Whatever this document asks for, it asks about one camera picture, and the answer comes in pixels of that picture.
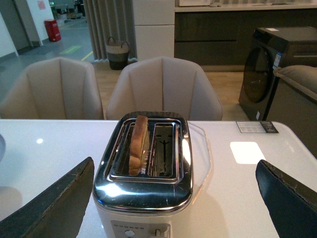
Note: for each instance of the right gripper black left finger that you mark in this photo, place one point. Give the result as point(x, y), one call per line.
point(58, 211)

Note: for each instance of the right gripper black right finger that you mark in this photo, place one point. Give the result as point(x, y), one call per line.
point(292, 205)

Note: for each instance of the light blue round plate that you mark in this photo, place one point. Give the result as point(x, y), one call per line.
point(2, 147)

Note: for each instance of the slice of bread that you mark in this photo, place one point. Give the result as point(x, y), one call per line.
point(139, 146)

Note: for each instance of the info card on table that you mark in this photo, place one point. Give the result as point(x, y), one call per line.
point(256, 127)

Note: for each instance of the white and chrome toaster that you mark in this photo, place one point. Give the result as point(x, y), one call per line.
point(155, 203)

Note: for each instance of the clear hexagonal mat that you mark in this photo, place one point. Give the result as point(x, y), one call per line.
point(201, 154)

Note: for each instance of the beige left chair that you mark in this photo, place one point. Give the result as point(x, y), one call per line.
point(58, 88)

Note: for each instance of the beige chair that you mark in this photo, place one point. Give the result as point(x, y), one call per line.
point(58, 88)
point(165, 84)

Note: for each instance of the grey sofa armrest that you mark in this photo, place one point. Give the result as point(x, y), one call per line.
point(295, 102)

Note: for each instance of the dark washing machine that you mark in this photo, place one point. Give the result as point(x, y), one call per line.
point(273, 48)

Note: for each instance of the beige right chair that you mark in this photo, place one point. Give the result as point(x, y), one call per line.
point(165, 84)

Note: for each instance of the woven laundry basket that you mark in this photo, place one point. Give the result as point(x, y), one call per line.
point(117, 53)

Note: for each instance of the red fire extinguisher box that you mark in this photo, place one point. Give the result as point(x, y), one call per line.
point(52, 30)

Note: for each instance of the dark kitchen counter cabinet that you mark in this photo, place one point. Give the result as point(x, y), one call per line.
point(224, 37)

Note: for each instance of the grey curtain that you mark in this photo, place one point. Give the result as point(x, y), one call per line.
point(110, 18)

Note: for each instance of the white cabinet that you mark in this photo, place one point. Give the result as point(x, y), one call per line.
point(154, 23)

